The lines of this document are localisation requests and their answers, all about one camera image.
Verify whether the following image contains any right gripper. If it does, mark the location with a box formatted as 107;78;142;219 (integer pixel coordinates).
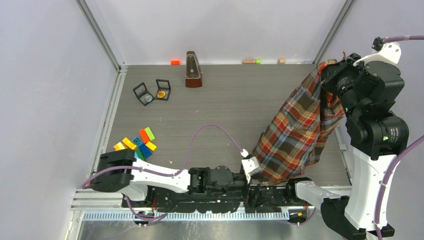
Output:
319;52;369;118

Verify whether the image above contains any plaid flannel shirt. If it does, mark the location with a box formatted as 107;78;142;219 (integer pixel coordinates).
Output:
252;59;345;186

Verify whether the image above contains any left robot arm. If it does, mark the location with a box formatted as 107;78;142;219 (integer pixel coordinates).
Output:
87;149;262;207

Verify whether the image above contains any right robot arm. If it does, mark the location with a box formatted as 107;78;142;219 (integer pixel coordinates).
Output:
285;49;409;240

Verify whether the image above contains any black case gold brooch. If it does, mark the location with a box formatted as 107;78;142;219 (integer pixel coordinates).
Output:
155;79;171;101

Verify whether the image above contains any black case silver brooch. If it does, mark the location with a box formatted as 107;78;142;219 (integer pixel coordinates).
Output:
132;82;155;106

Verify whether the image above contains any tan and green block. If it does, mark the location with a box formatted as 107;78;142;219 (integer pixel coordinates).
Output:
242;59;261;65

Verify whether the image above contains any pile of toy bricks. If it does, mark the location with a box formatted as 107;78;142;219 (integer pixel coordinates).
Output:
113;127;157;161

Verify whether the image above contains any wooden metronome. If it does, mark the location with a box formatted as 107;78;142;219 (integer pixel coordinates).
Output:
185;51;203;88

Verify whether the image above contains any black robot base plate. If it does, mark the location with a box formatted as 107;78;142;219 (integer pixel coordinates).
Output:
130;184;311;214

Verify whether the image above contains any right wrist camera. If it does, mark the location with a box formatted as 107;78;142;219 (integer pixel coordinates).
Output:
353;42;402;67

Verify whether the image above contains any orange block at wall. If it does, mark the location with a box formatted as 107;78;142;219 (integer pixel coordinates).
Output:
170;59;181;65

